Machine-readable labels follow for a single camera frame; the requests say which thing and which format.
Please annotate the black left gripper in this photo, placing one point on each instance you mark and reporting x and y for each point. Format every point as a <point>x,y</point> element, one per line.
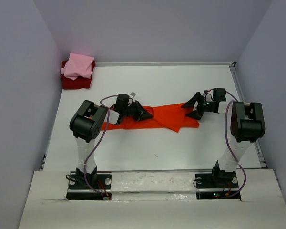
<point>144,114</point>

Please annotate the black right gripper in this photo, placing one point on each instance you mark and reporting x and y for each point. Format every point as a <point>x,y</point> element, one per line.
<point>191,102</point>

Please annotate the orange t shirt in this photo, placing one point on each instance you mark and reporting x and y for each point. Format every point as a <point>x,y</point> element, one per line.
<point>170,116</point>

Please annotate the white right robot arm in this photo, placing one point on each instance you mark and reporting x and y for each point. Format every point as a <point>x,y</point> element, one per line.
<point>244,125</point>

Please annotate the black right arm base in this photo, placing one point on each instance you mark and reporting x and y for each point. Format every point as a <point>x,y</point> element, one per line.
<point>207,189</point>

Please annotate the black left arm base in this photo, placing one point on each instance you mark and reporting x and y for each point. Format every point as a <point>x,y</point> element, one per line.
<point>78,189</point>

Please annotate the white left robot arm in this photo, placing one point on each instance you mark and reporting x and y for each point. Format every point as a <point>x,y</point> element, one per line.
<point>89,125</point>

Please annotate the dark red folded t shirt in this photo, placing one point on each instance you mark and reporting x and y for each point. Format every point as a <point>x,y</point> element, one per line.
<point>79,83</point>

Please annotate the pink folded t shirt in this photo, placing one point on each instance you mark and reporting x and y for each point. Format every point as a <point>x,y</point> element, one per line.
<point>78,65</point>

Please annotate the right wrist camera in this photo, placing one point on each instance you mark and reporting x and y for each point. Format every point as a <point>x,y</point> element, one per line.
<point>207,95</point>

